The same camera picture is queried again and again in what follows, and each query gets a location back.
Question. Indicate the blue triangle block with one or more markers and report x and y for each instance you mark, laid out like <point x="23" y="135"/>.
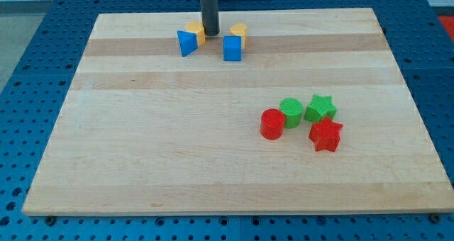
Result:
<point x="187" y="42"/>

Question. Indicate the yellow hexagon block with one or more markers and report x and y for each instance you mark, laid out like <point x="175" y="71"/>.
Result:
<point x="197" y="28"/>

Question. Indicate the red cylinder block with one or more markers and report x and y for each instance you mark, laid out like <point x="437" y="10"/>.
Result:
<point x="272" y="124"/>

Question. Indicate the light wooden board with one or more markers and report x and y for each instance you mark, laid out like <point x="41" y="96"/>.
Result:
<point x="146" y="131"/>

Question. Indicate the green cylinder block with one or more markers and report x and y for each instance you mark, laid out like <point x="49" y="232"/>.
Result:
<point x="292" y="110"/>

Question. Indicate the blue cube block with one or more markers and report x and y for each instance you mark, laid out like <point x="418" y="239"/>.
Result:
<point x="232" y="50"/>

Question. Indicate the yellow heart block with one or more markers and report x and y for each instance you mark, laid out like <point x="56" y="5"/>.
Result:
<point x="240" y="30"/>

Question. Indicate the green star block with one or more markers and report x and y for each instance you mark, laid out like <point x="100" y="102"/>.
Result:
<point x="319" y="108"/>

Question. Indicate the red star block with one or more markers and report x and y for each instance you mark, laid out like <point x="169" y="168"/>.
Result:
<point x="326" y="135"/>

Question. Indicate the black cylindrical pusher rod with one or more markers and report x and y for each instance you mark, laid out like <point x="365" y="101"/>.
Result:
<point x="209" y="16"/>

